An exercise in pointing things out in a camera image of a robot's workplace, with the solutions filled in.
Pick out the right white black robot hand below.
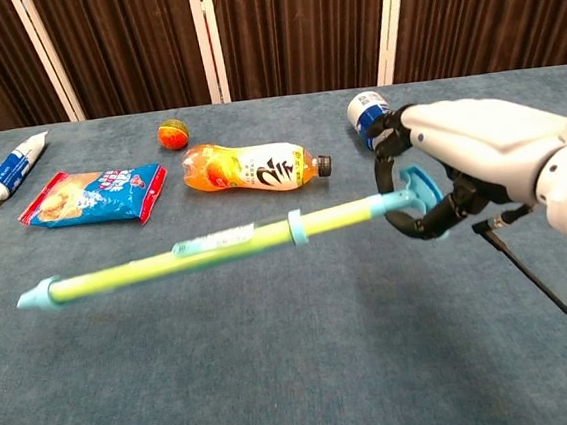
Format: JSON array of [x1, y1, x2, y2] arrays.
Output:
[[364, 88, 567, 245]]

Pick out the T-handled light blue plunger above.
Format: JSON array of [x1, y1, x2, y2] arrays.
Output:
[[299, 161, 452, 255]]

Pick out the yellow-green plastic water squirter tube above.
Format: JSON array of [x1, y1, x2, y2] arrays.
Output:
[[10, 208, 315, 314]]

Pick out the blue white toothpaste tube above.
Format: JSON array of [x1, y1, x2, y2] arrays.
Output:
[[0, 130, 57, 210]]

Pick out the blue white drink can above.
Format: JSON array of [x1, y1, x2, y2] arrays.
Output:
[[344, 88, 400, 153]]

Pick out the blue red snack bag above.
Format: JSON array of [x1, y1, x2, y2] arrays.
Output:
[[13, 160, 173, 238]]

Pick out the orange green small ball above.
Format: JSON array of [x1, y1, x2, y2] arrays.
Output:
[[155, 116, 192, 152]]

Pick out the orange drink plastic bottle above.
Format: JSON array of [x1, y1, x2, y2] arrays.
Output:
[[179, 131, 336, 203]]

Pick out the blue table cloth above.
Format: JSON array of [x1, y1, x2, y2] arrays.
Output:
[[0, 63, 567, 425]]

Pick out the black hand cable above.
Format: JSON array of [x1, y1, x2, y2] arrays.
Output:
[[470, 198, 567, 374]]

